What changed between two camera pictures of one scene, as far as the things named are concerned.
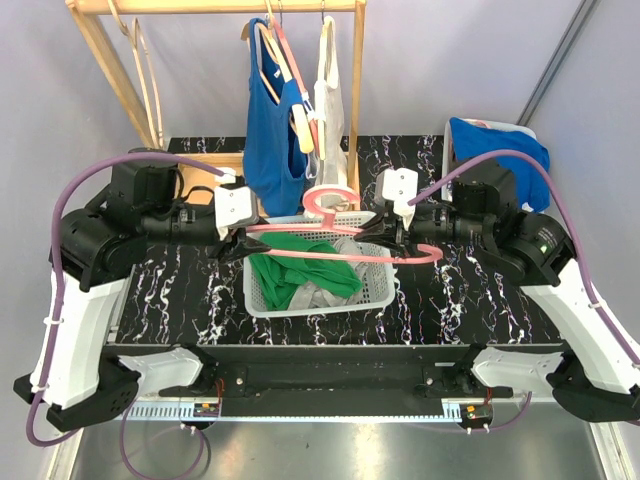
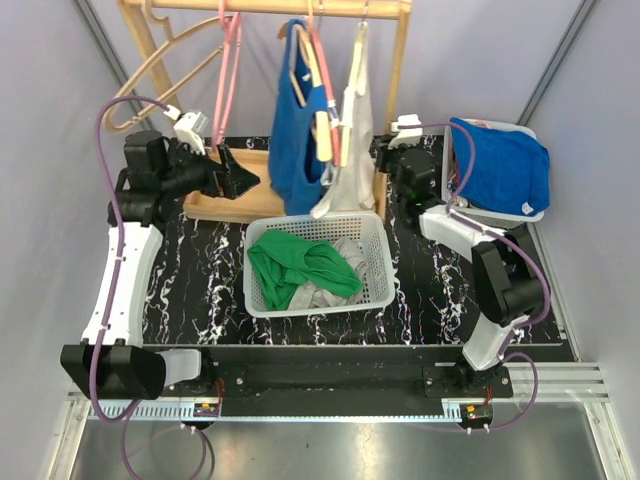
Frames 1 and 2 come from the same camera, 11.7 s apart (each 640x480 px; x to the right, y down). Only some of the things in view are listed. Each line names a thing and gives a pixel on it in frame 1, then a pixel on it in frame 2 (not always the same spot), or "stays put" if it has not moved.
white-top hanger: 329,107 → 348,109
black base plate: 339,380 stays put
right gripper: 388,228 → 385,153
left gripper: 232,246 → 229,177
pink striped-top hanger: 278,23 → 330,93
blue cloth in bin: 471,137 stays put
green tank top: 272,278 stays put
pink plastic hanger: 335,226 → 232,24
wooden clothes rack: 196,173 → 207,188
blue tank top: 275,144 → 294,98
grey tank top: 313,297 stays put
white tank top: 332,165 → 351,188
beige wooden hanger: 150,84 → 121,126
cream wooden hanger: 300,115 → 324,141
